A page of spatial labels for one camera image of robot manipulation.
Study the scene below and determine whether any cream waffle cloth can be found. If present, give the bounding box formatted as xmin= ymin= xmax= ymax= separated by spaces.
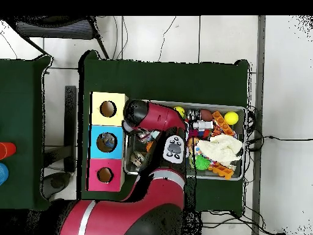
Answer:
xmin=196 ymin=134 xmax=243 ymax=166

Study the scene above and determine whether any wooden box with three holes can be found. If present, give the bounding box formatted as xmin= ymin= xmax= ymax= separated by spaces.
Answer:
xmin=86 ymin=91 xmax=129 ymax=193

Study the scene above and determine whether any shallow clear mesh bin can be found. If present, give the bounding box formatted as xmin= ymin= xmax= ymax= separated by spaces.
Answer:
xmin=123 ymin=99 xmax=247 ymax=181

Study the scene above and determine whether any crushed silver can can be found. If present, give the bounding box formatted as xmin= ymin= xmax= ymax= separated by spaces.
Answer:
xmin=130 ymin=151 xmax=147 ymax=167

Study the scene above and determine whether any silver plastic toy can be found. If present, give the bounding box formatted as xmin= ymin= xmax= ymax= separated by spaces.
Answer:
xmin=191 ymin=120 xmax=214 ymax=130

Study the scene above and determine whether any dark green tablecloth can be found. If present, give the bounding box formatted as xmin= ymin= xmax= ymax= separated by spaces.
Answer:
xmin=78 ymin=50 xmax=251 ymax=213

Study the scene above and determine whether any brown toy football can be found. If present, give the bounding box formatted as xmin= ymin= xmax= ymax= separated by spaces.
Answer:
xmin=199 ymin=109 xmax=213 ymax=122

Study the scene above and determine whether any green spiky toy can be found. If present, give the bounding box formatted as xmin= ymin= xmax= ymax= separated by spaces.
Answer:
xmin=194 ymin=154 xmax=212 ymax=171

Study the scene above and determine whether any long orange toy brick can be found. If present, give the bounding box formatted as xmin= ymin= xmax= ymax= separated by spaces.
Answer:
xmin=212 ymin=110 xmax=236 ymax=137

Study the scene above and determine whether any orange toy tray block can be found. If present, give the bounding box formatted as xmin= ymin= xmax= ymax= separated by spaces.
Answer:
xmin=208 ymin=162 xmax=234 ymax=181

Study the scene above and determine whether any grey stand foot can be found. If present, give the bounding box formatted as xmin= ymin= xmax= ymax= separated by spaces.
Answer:
xmin=42 ymin=171 xmax=72 ymax=200

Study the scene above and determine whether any dark green side table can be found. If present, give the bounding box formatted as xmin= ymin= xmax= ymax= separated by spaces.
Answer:
xmin=0 ymin=55 xmax=56 ymax=212

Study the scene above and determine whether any dark chair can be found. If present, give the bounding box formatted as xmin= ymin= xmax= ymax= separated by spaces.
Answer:
xmin=9 ymin=16 xmax=110 ymax=60

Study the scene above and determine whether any red plastic cup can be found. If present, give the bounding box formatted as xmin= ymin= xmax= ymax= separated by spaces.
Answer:
xmin=0 ymin=142 xmax=17 ymax=160

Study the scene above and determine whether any blue plastic cup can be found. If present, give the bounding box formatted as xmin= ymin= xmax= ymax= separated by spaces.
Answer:
xmin=0 ymin=162 xmax=10 ymax=186

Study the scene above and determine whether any black camera stand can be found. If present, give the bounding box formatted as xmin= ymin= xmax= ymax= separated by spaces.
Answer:
xmin=43 ymin=85 xmax=78 ymax=173

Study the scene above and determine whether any black power cable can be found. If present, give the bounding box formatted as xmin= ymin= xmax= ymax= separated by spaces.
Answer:
xmin=246 ymin=135 xmax=313 ymax=143

